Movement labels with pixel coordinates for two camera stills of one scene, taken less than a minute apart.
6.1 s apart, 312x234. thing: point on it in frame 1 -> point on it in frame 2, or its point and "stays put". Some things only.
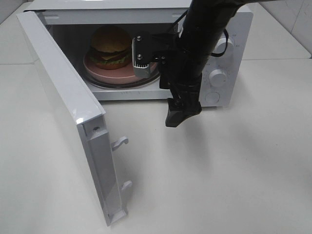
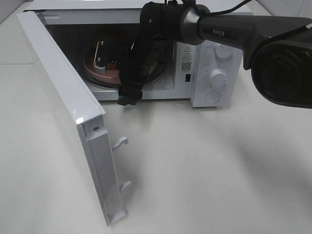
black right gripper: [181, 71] -> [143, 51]
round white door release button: [212, 97] stays put
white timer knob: [217, 77] stays put
